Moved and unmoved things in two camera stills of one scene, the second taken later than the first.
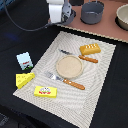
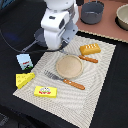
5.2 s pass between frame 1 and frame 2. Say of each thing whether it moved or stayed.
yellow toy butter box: stayed
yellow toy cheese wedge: stayed
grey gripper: moved
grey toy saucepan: moved
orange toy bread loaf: stayed
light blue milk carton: stayed
